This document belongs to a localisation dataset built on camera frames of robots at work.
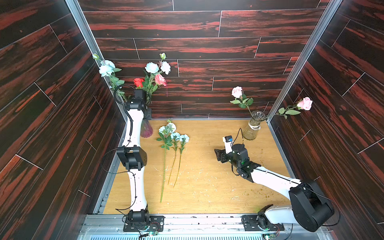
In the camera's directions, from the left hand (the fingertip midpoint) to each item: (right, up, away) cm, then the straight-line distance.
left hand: (146, 115), depth 94 cm
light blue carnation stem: (+23, -18, +10) cm, 31 cm away
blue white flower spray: (+11, -9, +13) cm, 19 cm away
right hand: (+48, -20, -6) cm, 53 cm away
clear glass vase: (+70, -9, +5) cm, 71 cm away
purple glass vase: (-2, -9, +9) cm, 13 cm away
